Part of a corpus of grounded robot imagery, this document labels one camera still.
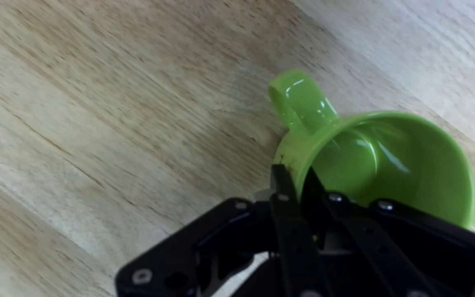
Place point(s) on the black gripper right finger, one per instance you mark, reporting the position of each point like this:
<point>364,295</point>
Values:
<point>402,252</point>

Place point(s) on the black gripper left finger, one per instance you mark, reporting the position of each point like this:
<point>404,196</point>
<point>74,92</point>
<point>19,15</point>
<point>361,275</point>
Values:
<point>237,247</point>

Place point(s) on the green mug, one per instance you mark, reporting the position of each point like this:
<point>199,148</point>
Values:
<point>402,158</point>

